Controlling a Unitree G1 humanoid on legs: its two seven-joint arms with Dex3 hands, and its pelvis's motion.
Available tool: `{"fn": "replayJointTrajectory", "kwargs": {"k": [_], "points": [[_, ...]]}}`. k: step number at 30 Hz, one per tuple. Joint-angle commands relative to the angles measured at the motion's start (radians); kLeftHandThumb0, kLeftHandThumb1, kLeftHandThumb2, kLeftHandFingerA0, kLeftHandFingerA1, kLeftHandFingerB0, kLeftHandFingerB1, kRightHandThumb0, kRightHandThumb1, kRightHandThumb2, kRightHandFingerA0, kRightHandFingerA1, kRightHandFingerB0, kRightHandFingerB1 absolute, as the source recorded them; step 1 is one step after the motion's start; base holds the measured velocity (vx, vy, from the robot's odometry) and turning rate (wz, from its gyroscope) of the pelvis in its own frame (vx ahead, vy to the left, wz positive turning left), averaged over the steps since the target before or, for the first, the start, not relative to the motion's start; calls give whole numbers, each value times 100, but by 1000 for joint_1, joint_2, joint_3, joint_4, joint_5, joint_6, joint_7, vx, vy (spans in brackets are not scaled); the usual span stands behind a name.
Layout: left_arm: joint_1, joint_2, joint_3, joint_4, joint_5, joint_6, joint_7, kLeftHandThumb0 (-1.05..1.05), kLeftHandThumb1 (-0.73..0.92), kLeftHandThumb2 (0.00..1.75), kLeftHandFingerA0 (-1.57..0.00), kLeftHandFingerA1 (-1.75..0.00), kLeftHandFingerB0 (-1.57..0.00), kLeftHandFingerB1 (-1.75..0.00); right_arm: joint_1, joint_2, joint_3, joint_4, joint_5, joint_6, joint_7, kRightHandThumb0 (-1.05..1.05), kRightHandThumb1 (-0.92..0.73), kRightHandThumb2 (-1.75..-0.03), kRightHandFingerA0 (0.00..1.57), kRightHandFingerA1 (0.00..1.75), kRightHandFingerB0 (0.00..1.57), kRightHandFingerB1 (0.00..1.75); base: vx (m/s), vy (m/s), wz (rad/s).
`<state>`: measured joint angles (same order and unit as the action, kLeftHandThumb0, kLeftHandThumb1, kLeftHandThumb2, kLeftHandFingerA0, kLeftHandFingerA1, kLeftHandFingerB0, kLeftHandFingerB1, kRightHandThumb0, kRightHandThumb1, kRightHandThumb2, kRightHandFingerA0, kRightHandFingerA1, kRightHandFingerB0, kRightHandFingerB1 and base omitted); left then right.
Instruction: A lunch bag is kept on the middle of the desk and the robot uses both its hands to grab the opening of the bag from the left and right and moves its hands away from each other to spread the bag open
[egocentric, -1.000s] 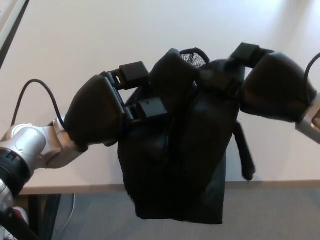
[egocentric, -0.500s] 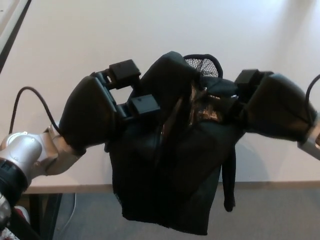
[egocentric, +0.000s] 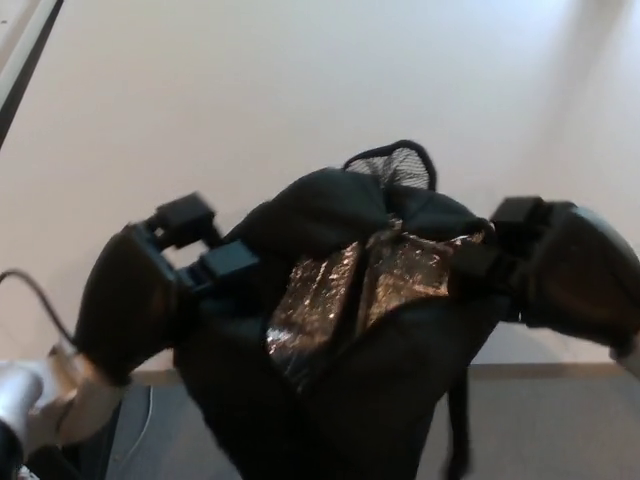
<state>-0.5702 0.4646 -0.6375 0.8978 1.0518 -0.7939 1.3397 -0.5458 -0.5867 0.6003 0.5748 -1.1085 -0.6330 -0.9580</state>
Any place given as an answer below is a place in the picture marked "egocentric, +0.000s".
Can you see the white neighbouring desk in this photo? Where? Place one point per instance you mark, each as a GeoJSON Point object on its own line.
{"type": "Point", "coordinates": [20, 45]}

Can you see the black table leg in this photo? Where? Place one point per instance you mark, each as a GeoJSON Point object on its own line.
{"type": "Point", "coordinates": [95, 450]}

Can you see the black insulated lunch bag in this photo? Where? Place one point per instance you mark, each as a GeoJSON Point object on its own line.
{"type": "Point", "coordinates": [325, 375]}

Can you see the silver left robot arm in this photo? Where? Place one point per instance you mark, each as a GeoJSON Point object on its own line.
{"type": "Point", "coordinates": [45, 395]}

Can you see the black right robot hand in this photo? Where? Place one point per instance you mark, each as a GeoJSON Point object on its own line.
{"type": "Point", "coordinates": [575, 280]}

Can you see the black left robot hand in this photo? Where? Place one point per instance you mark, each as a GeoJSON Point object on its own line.
{"type": "Point", "coordinates": [130, 300]}

